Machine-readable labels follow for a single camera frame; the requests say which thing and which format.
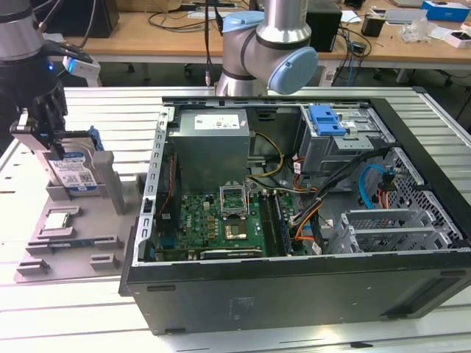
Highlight blue cardboard box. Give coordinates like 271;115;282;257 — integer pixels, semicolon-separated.
420;0;471;22

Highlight blue plastic latch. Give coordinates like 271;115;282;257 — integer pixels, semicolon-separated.
308;104;349;136

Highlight orange wire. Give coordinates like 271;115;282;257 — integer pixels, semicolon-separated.
375;185;392;211
294;207;323;243

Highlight clear plastic bag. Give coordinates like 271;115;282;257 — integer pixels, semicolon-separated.
400;18;432;42

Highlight silver optical drive cage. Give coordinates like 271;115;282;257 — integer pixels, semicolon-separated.
296;104;397;177

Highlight metal socket cover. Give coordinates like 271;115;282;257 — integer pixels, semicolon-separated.
219;182;250;218

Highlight silver perforated disk bay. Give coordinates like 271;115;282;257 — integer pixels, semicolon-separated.
347;226;442;253
341;208;435;229

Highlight CPU socket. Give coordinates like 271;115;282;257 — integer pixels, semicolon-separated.
223;217;250;242

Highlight green motherboard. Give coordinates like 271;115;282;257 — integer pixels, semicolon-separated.
154;190;306;258

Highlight wooden desk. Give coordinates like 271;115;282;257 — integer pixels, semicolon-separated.
62;7;266;63
316;7;471;71

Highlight white open box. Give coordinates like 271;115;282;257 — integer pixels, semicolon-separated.
443;30;471;49

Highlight grey parts rack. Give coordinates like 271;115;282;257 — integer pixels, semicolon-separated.
13;149;146;284

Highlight black computer tower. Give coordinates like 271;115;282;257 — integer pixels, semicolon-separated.
305;6;344;53

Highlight black expansion card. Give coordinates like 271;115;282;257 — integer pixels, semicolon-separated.
191;246;266;261

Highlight hard disk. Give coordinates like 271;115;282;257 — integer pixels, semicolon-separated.
36;126;106;192

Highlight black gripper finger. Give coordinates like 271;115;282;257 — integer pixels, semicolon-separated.
35;91;68;160
9;108;52;152

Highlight black hanging cable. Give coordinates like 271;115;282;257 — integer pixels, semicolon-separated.
204;0;224;88

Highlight silver CPU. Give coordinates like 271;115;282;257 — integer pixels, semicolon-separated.
43;212;70;232

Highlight grey power supply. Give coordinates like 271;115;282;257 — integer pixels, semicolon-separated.
167;108;251;192

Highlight black case fan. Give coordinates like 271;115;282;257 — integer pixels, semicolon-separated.
154;150;183;236

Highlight large black box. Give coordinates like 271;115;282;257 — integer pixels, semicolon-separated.
36;0;121;38

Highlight black PC case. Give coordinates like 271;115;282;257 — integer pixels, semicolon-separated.
117;96;471;336

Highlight blue wire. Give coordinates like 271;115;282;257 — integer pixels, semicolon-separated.
358;164;387;210

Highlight yellow wires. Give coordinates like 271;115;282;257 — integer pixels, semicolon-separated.
247;132;285;179

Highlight grey flat box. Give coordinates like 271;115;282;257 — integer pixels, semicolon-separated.
383;7;428;25

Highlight black RAM slot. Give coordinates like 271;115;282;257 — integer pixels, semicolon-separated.
274;193;294;254
259;193;280;257

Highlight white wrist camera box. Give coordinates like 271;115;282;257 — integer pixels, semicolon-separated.
43;40;102;88

